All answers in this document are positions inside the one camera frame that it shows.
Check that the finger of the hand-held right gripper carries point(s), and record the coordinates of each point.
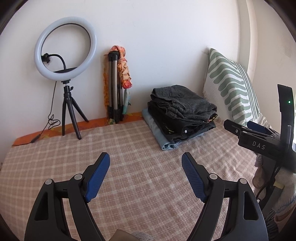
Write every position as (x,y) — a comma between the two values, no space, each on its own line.
(233,128)
(256,126)

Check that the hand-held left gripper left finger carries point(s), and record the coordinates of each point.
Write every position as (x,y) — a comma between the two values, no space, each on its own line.
(98,178)

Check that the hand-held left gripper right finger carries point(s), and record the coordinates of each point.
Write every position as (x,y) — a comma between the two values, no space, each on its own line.
(194,178)

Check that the grey tweed pants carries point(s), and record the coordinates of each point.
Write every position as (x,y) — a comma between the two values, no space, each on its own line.
(182,104)

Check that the folded black pants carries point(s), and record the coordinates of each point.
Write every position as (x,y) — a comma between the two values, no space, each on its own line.
(175,129)

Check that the person's pale clothing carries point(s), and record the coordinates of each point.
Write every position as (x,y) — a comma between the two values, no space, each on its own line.
(286,185)

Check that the pink checked blanket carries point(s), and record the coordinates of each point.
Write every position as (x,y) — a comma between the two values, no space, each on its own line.
(138,150)

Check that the green striped white pillow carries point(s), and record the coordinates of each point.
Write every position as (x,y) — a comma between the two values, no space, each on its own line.
(226,78)

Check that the folded light blue jeans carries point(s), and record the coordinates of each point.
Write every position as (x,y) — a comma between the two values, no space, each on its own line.
(159,139)

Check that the small black tripod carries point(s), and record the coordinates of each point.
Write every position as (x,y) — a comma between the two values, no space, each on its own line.
(67,95)

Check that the folded silver tripod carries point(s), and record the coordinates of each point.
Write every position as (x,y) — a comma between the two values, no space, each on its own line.
(112,76)

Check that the orange floral scarf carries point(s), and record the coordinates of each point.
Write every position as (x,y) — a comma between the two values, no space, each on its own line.
(123,69)

